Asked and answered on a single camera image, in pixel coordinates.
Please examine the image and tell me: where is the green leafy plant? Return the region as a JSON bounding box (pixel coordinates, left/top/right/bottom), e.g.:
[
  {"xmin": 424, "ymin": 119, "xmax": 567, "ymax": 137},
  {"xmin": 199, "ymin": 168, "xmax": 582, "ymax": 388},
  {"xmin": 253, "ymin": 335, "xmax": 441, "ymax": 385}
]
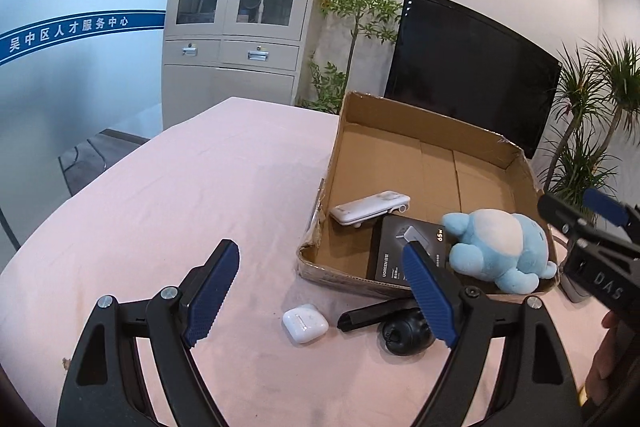
[{"xmin": 297, "ymin": 0, "xmax": 403, "ymax": 115}]

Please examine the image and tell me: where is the white earbuds case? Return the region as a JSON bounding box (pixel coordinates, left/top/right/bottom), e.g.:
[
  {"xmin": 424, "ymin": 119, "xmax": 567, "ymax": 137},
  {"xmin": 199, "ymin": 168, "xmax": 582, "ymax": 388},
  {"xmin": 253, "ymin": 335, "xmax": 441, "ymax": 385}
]
[{"xmin": 282, "ymin": 304, "xmax": 330, "ymax": 345}]

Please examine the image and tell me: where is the grey metal cabinet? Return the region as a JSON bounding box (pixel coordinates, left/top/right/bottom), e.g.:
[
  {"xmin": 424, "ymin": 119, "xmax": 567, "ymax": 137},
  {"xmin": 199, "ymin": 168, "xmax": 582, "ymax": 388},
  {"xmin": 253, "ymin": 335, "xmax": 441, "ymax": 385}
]
[{"xmin": 161, "ymin": 0, "xmax": 333, "ymax": 130}]

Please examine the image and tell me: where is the black monitor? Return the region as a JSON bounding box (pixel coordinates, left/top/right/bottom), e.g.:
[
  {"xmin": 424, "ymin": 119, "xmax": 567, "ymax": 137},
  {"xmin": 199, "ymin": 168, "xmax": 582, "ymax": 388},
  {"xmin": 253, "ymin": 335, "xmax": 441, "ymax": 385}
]
[{"xmin": 384, "ymin": 0, "xmax": 563, "ymax": 160}]

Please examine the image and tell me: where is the white power bank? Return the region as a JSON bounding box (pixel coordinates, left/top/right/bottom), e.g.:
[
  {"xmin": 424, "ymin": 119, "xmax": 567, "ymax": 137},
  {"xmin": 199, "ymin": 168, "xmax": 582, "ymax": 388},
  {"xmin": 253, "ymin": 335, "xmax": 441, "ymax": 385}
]
[{"xmin": 330, "ymin": 190, "xmax": 412, "ymax": 228}]

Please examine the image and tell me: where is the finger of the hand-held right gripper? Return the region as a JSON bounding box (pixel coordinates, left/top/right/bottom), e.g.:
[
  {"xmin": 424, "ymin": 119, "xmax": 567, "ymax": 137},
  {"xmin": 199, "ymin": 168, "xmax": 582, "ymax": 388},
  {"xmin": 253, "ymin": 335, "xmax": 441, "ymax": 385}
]
[
  {"xmin": 582, "ymin": 188, "xmax": 640, "ymax": 230},
  {"xmin": 537, "ymin": 192, "xmax": 640, "ymax": 258}
]

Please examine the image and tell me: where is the brown cardboard box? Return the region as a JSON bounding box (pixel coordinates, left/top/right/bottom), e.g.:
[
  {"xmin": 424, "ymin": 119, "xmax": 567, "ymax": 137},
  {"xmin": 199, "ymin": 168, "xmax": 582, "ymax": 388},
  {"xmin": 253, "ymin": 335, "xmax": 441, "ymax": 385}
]
[{"xmin": 296, "ymin": 91, "xmax": 557, "ymax": 300}]

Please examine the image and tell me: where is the pink tablecloth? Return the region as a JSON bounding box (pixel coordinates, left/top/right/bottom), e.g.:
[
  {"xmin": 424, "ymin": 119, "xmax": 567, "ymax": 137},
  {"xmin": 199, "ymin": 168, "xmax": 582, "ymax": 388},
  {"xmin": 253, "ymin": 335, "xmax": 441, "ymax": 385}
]
[{"xmin": 0, "ymin": 96, "xmax": 601, "ymax": 427}]

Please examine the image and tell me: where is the green palm plant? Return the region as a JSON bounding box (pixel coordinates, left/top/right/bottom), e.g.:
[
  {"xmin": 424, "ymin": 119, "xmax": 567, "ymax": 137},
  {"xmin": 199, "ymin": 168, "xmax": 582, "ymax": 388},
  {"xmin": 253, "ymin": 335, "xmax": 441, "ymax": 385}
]
[{"xmin": 542, "ymin": 34, "xmax": 640, "ymax": 218}]

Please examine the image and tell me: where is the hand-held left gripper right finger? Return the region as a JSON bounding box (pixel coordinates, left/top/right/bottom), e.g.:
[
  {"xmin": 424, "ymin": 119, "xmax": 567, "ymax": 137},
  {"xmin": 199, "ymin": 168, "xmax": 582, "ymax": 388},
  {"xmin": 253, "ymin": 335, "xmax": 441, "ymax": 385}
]
[{"xmin": 401, "ymin": 241, "xmax": 583, "ymax": 427}]

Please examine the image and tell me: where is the light blue plush toy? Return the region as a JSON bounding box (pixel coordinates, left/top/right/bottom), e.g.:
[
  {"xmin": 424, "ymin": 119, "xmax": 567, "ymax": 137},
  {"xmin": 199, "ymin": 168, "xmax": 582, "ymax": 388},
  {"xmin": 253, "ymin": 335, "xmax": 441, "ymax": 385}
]
[{"xmin": 441, "ymin": 208, "xmax": 558, "ymax": 294}]

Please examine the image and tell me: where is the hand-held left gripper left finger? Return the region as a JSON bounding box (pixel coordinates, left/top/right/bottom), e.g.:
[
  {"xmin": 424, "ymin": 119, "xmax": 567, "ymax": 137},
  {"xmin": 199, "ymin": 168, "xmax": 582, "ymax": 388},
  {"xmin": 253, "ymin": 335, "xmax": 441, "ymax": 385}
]
[{"xmin": 56, "ymin": 238, "xmax": 241, "ymax": 427}]

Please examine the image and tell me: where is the black product box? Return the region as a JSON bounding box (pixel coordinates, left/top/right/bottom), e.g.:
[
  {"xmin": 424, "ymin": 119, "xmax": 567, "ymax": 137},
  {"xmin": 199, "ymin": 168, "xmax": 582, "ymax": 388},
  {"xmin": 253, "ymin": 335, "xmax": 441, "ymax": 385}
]
[{"xmin": 366, "ymin": 213, "xmax": 451, "ymax": 289}]

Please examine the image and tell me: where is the black round cat figurine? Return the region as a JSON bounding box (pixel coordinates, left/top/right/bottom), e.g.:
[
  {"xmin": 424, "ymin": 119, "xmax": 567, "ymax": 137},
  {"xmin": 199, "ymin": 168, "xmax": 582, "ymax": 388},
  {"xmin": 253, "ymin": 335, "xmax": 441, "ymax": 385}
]
[{"xmin": 381, "ymin": 307, "xmax": 437, "ymax": 356}]

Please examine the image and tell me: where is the person's right hand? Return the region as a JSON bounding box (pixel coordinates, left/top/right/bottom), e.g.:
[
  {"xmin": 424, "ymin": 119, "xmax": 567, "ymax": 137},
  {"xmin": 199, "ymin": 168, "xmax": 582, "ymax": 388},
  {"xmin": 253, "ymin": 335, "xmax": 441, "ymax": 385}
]
[{"xmin": 585, "ymin": 311, "xmax": 625, "ymax": 408}]

